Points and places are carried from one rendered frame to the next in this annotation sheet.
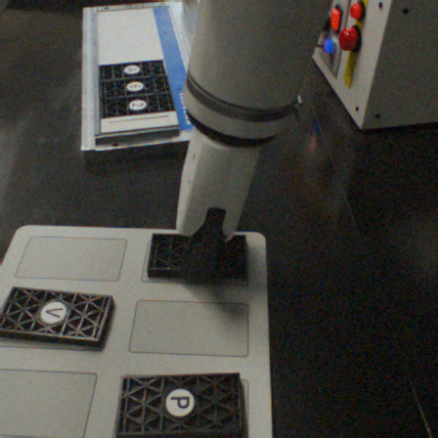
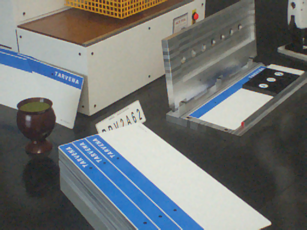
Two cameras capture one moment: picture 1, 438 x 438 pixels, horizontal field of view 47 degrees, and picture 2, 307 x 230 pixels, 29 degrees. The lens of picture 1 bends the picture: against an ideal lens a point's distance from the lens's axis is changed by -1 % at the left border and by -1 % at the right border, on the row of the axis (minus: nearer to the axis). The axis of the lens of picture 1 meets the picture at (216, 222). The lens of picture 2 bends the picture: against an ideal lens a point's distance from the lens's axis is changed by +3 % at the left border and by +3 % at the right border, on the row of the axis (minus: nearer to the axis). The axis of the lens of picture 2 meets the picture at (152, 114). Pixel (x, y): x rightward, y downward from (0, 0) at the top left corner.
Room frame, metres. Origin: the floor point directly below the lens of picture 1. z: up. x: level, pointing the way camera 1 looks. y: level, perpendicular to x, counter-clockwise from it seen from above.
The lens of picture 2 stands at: (1.89, 0.94, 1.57)
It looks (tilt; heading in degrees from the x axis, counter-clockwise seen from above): 27 degrees down; 226
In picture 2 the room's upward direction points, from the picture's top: straight up
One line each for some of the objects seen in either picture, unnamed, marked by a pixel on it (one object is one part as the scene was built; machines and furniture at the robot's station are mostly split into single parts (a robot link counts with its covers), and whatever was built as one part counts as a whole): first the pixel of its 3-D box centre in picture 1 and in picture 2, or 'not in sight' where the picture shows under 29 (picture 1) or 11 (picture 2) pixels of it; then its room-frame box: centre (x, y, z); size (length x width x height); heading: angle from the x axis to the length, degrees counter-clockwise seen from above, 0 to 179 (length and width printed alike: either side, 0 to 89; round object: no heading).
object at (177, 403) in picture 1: (180, 405); not in sight; (0.18, 0.03, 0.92); 0.10 x 0.05 x 0.01; 92
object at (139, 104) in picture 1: (138, 109); (278, 75); (0.59, 0.11, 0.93); 0.10 x 0.05 x 0.01; 100
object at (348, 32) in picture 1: (349, 39); not in sight; (0.63, -0.17, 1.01); 0.03 x 0.02 x 0.03; 10
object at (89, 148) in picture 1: (149, 61); (244, 94); (0.74, 0.11, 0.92); 0.44 x 0.21 x 0.04; 10
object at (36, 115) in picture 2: not in sight; (37, 126); (1.28, -0.06, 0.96); 0.09 x 0.09 x 0.11
